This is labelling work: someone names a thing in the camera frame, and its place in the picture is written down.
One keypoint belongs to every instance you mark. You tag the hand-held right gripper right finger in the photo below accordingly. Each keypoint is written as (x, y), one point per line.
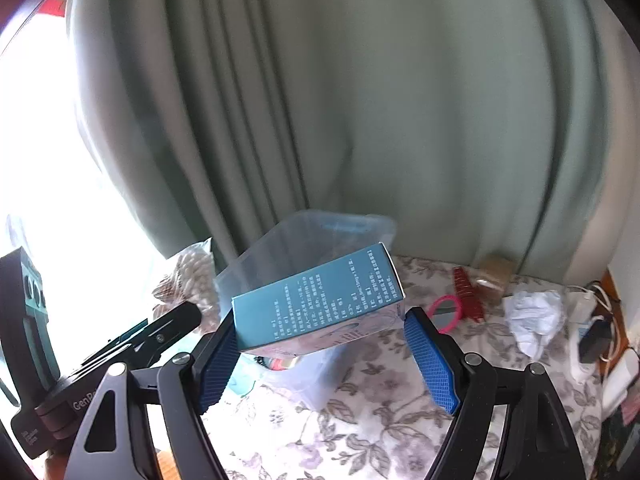
(432, 365)

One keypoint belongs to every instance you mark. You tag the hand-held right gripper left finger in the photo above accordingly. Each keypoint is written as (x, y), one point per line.
(217, 365)

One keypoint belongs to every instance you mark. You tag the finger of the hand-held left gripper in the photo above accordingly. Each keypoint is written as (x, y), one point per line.
(172, 322)

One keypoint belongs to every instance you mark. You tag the teal paper box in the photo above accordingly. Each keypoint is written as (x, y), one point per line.
(310, 300)

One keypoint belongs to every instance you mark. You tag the clear plastic container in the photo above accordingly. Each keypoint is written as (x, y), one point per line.
(325, 230)

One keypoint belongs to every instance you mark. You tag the pink round mirror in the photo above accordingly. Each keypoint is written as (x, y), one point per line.
(445, 321)

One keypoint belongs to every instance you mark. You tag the bag of white beads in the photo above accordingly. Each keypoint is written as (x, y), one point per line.
(192, 275)

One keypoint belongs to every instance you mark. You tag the red comb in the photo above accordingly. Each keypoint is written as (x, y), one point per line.
(467, 292)

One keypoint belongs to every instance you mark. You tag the floral table cloth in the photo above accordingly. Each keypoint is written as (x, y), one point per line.
(375, 435)

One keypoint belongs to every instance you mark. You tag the white crumpled plastic bag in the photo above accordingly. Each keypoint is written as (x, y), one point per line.
(532, 315)

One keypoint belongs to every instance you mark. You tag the small cardboard box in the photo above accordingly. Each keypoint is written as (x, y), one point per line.
(495, 270)

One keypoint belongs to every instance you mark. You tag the white power strip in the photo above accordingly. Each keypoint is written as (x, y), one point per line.
(580, 360)

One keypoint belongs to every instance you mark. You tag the black charger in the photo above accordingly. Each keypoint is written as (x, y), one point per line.
(595, 342)

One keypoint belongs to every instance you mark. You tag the white cylindrical bottle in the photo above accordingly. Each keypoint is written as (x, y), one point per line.
(620, 380)

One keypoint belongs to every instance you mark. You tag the brown wooden board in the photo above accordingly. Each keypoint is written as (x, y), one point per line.
(612, 285)

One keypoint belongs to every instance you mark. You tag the pale green curtain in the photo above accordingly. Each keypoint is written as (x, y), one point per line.
(350, 85)

